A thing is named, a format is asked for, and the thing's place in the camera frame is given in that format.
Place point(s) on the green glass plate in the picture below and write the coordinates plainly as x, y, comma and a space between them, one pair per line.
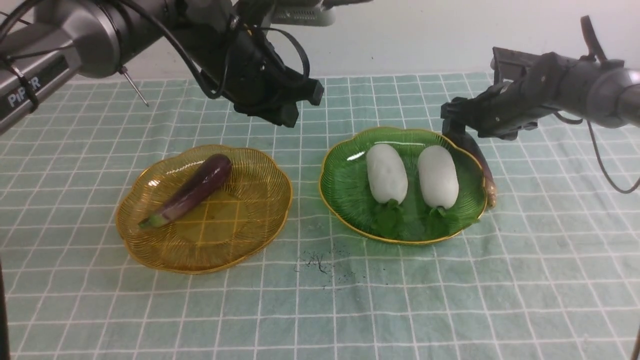
345, 189

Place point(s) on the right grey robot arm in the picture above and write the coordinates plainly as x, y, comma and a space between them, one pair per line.
528, 87

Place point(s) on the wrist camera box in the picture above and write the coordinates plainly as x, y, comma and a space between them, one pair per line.
307, 13
511, 65

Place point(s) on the green checkered tablecloth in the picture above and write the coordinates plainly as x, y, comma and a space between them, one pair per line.
552, 273

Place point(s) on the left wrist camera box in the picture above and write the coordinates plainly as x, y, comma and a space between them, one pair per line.
307, 13

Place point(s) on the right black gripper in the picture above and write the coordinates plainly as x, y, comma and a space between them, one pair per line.
499, 112

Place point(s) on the purple eggplant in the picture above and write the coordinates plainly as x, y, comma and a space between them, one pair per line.
206, 180
466, 142

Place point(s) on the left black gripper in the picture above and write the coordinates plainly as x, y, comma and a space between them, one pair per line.
240, 64

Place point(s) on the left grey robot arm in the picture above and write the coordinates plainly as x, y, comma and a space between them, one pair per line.
45, 43

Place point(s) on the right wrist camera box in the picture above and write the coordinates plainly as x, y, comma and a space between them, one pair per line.
511, 65

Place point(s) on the amber glass plate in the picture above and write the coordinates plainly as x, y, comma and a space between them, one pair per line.
237, 221

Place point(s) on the white radish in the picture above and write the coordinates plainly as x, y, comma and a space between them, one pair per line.
439, 187
389, 185

